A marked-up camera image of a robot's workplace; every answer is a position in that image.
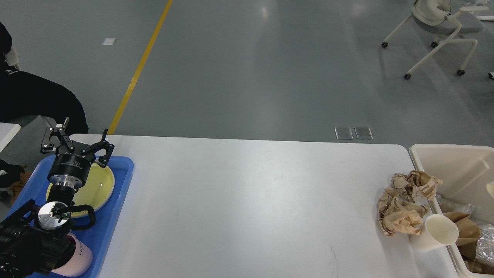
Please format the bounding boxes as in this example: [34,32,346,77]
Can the beige plastic bin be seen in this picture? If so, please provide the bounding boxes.
[409,144,494,278]

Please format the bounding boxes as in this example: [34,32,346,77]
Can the white paper cup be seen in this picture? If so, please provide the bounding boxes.
[486,182,494,198]
[410,214,459,252]

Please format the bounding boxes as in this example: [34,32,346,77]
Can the right metal floor plate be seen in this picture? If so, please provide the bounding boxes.
[354,127,374,140]

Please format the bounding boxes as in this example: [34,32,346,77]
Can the metal floor plate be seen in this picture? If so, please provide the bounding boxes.
[335,126,354,140]
[354,127,374,140]

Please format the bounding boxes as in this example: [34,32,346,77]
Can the crumpled brown paper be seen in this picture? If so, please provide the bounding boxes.
[377,170,443,236]

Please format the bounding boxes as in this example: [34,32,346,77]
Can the brown paper bag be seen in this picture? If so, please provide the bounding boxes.
[443,211,483,260]

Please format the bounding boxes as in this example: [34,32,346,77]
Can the pink ribbed mug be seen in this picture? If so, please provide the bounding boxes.
[51,232,93,278]

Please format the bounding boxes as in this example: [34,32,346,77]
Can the white paper scrap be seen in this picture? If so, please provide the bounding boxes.
[102,37,117,46]

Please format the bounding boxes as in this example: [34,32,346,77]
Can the left metal floor plate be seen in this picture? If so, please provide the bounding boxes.
[335,126,354,140]

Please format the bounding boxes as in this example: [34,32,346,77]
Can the yellow plastic plate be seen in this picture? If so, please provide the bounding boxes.
[39,164,115,219]

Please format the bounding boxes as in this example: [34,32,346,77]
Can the person in black clothes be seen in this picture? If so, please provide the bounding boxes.
[0,24,89,135]

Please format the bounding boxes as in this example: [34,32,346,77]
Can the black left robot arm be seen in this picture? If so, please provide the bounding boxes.
[1,125,114,278]

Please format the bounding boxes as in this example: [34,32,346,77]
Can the blue plastic tray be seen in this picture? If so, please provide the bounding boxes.
[1,155,134,278]

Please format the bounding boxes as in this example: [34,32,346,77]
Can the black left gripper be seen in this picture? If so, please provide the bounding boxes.
[41,124,115,189]

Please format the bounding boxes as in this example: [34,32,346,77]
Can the wrapped package in bin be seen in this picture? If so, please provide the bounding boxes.
[464,260,494,275]

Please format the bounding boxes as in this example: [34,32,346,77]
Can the white office chair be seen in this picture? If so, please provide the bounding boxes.
[381,0,493,80]

